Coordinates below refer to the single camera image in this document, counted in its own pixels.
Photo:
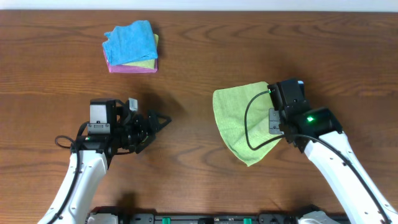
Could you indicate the blue folded cloth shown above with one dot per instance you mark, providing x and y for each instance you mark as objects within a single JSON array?
[{"x": 132, "y": 43}]

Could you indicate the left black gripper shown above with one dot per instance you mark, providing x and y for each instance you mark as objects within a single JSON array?
[{"x": 148, "y": 128}]

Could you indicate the green folded cloth in stack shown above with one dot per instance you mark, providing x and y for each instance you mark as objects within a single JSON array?
[{"x": 142, "y": 66}]

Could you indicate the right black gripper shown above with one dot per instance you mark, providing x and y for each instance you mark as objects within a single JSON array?
[{"x": 273, "y": 127}]

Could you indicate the purple folded cloth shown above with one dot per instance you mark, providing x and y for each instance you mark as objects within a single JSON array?
[{"x": 120, "y": 68}]

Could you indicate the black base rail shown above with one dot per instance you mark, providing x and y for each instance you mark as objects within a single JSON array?
[{"x": 147, "y": 218}]

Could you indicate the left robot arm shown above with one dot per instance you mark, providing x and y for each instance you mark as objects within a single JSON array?
[{"x": 115, "y": 128}]

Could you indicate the light green cloth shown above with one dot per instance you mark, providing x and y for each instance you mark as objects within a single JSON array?
[{"x": 243, "y": 124}]

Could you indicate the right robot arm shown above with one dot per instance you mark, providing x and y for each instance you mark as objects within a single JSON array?
[{"x": 319, "y": 135}]

